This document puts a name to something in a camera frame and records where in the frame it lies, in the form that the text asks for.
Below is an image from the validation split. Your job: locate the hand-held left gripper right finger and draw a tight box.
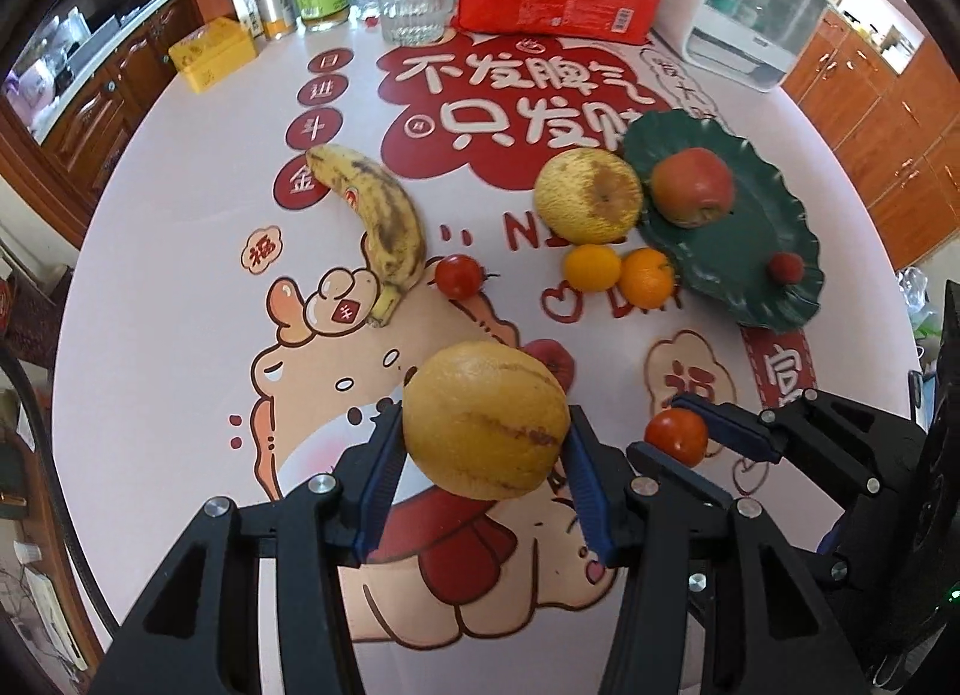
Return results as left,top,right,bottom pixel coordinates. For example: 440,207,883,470
566,404,871,695

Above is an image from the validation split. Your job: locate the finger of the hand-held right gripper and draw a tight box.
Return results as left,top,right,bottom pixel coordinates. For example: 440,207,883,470
670,387,931,516
626,440,856,591

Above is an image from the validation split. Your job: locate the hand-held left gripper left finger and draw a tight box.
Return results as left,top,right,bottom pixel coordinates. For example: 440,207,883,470
101,402,410,695

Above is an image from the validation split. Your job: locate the red tomato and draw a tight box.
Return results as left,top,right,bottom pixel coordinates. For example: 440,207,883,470
643,408,710,467

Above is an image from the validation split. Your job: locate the striped yellow melon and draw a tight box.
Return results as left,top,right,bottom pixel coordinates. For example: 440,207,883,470
402,341,572,500

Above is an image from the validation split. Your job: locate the orange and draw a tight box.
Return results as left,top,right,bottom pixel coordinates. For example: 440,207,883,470
564,243,623,293
619,247,676,308

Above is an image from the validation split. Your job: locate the green leaf-shaped plate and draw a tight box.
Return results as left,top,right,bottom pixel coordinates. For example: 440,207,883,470
621,109,824,331

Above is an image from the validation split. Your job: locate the small cherry tomato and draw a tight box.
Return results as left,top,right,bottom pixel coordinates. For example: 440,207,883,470
435,254,500,302

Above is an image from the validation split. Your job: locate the netted yellow melon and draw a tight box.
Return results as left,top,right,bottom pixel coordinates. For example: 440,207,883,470
534,148,644,246

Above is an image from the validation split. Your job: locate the spotted banana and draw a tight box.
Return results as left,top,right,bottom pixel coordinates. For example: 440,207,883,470
304,144,428,329

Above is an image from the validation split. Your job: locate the dark red round fruit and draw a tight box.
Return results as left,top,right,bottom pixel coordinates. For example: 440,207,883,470
523,339,577,396

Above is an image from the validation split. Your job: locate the clear plastic bag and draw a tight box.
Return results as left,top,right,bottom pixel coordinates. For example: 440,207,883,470
896,264,946,336

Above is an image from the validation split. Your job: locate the red apple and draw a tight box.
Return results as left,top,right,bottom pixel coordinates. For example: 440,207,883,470
649,148,736,229

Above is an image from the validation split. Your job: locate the printed tablecloth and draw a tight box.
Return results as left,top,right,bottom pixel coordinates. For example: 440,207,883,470
52,13,938,695

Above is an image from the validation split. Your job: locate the wooden cabinet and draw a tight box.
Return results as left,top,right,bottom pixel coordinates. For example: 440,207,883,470
780,13,960,269
0,0,203,246

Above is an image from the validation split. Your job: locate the white countertop appliance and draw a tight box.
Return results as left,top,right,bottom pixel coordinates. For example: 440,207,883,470
679,0,830,92

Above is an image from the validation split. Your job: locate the yellow tin box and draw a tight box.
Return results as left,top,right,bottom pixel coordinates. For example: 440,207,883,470
168,19,258,94

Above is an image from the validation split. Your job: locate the ribbed glass cup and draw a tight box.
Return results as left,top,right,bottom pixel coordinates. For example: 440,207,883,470
379,0,451,46

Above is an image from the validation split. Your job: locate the metal can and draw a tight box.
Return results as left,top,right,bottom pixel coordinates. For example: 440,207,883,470
253,0,297,40

